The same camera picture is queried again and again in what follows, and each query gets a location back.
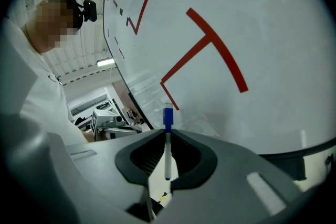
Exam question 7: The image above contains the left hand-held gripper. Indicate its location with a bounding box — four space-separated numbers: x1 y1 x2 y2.
90 109 144 141

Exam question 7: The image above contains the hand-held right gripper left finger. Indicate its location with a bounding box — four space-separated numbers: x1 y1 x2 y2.
47 128 167 224

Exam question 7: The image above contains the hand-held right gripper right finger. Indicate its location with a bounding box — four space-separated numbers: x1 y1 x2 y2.
157 128 301 224

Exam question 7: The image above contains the blue capped whiteboard marker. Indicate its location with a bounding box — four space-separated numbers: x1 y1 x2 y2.
163 102 175 182

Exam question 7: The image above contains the white whiteboard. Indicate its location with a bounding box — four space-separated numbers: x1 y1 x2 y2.
102 0 336 156

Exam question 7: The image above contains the ceiling tube light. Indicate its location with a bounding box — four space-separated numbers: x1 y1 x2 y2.
95 58 117 68

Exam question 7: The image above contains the person's white shirt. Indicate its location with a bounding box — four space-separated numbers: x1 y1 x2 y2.
0 17 89 145

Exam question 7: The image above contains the person's head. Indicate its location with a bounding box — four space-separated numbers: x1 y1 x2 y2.
25 0 84 55

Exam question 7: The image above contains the black head-worn camera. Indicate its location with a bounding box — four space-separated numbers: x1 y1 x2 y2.
68 0 98 23

